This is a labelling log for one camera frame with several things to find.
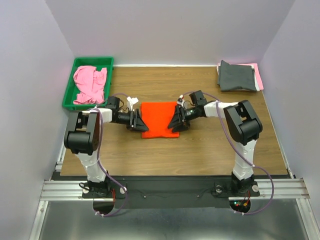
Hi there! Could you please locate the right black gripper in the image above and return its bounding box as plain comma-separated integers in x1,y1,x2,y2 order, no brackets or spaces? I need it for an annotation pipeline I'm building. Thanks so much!
167,104,199,132

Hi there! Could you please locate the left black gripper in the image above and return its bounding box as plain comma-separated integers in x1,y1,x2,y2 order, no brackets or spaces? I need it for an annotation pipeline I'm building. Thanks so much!
114,108,149,132

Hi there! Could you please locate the orange t shirt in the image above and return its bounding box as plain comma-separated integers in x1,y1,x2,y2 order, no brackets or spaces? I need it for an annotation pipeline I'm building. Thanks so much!
140,101,180,139

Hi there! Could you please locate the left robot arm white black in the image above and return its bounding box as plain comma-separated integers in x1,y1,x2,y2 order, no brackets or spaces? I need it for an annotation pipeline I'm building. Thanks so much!
64,96,149,198

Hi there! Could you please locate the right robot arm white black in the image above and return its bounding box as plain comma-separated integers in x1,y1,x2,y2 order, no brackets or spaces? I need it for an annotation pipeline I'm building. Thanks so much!
167,90,263,196

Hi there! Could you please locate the pink crumpled t shirt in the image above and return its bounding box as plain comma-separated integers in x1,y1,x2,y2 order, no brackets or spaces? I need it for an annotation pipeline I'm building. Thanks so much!
73,65,108,105

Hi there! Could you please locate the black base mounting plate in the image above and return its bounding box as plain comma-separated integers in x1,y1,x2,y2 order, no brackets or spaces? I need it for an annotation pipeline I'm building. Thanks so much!
79,175,260,214

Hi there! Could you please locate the dark grey folded t shirt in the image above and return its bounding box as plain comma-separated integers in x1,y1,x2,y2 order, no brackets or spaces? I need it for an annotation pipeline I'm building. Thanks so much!
217,60,257,92

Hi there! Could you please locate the green plastic bin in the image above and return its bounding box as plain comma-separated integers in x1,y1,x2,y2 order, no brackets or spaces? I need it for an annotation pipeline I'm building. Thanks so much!
62,56,114,111

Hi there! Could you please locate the pink folded t shirt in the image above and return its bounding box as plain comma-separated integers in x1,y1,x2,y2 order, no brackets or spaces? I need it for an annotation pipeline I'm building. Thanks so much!
252,63,264,91

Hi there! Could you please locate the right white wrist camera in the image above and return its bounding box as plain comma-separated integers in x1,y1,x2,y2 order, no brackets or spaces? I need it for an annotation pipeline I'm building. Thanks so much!
176,94,186,108

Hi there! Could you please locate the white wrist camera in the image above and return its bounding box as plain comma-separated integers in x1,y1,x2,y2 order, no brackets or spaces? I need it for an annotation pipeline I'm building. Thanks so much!
126,96,139,111
176,94,186,108

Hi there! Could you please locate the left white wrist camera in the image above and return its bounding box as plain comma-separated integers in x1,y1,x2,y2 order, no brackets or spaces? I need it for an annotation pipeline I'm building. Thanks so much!
126,96,139,111

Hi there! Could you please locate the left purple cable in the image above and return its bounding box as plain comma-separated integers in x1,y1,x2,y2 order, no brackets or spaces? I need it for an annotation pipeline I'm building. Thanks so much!
87,92,131,218

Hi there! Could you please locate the aluminium rail frame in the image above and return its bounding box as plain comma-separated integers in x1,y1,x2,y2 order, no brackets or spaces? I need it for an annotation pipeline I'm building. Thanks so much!
29,109,320,240

